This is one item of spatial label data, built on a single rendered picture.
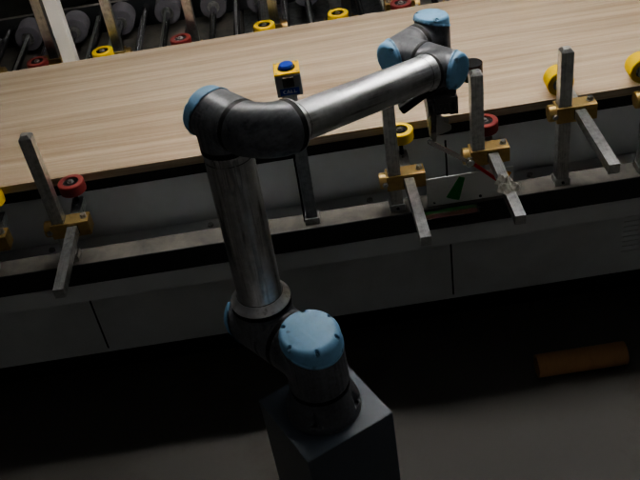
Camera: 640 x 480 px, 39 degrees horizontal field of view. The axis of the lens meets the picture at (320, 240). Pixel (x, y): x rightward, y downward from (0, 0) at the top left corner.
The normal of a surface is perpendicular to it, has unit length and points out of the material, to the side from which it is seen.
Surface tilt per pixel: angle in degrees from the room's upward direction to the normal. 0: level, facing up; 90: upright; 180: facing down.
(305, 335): 5
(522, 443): 0
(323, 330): 5
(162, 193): 90
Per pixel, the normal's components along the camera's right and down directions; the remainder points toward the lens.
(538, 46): -0.13, -0.77
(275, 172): 0.08, 0.61
